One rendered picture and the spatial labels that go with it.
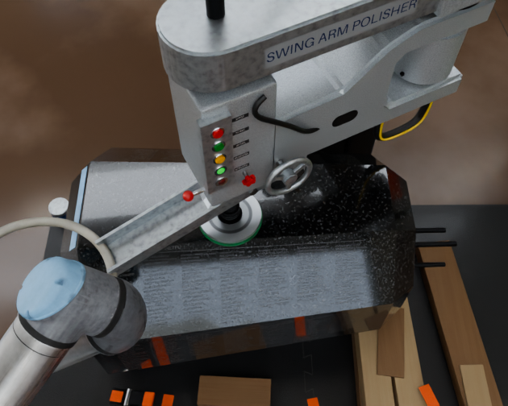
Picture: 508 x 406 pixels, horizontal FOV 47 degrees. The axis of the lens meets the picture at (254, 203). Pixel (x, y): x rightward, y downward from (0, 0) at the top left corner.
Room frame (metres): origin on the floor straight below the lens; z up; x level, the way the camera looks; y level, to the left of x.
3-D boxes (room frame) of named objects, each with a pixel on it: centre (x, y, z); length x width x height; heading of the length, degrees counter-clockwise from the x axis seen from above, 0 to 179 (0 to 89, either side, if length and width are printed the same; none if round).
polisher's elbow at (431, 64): (1.29, -0.51, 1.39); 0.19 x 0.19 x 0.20
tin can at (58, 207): (1.47, 0.96, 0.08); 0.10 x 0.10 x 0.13
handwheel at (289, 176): (0.93, -0.08, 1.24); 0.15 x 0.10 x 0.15; 117
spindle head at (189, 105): (1.02, 0.01, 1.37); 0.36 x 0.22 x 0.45; 117
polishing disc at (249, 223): (0.99, 0.08, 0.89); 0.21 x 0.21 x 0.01
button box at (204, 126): (0.85, 0.09, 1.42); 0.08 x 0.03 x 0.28; 117
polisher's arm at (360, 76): (1.15, -0.27, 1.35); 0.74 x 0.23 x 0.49; 117
